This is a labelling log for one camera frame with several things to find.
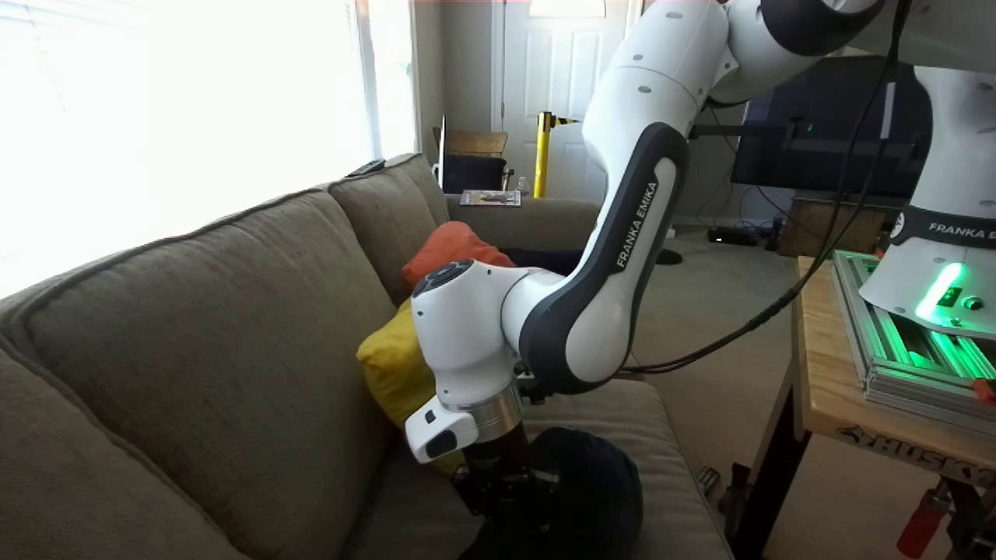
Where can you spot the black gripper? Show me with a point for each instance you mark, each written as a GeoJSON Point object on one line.
{"type": "Point", "coordinates": [514, 482]}

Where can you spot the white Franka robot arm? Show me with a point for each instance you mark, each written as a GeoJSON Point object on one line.
{"type": "Point", "coordinates": [624, 260]}

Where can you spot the yellow square pillow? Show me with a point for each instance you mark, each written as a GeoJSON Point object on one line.
{"type": "Point", "coordinates": [393, 362]}

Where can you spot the dark bolster pillow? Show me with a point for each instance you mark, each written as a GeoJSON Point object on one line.
{"type": "Point", "coordinates": [546, 260]}

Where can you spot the orange square pillow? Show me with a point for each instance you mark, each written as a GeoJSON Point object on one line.
{"type": "Point", "coordinates": [452, 251]}

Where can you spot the stack of papers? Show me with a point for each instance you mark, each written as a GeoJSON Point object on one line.
{"type": "Point", "coordinates": [490, 197]}

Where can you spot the cardboard box with dark item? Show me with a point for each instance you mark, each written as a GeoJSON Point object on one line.
{"type": "Point", "coordinates": [471, 161]}

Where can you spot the wooden table with black legs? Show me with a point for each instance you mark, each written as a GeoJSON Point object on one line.
{"type": "Point", "coordinates": [826, 362]}

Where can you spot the grey-green fabric sofa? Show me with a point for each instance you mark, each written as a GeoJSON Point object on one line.
{"type": "Point", "coordinates": [206, 343]}

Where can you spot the yellow black caution tape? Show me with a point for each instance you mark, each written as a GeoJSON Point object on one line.
{"type": "Point", "coordinates": [566, 120]}

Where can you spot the brown boxes under TV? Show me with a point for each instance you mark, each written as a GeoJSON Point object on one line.
{"type": "Point", "coordinates": [828, 228]}

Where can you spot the red clamp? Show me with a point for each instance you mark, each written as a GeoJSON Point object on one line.
{"type": "Point", "coordinates": [924, 524]}

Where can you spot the white panel door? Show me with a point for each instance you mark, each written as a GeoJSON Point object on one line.
{"type": "Point", "coordinates": [548, 64]}

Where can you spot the large black TV screen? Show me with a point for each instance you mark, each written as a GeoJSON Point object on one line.
{"type": "Point", "coordinates": [812, 143]}

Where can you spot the white window blinds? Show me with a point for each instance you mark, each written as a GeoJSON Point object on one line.
{"type": "Point", "coordinates": [175, 113]}

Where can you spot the aluminium base plate green lit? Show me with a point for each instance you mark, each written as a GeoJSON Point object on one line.
{"type": "Point", "coordinates": [904, 362]}

